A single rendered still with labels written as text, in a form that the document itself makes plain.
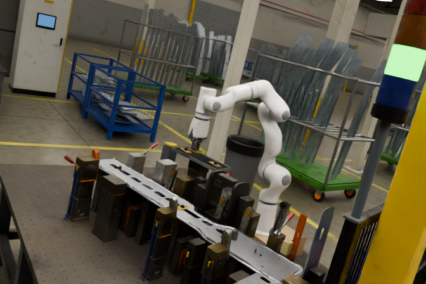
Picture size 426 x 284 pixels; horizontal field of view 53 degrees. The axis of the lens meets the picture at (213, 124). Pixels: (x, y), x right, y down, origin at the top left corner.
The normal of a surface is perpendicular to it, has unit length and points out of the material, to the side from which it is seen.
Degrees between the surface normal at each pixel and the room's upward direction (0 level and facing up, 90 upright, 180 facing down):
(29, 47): 90
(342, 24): 90
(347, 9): 90
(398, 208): 90
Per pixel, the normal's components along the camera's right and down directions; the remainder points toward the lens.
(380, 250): -0.64, 0.00
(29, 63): 0.53, 0.29
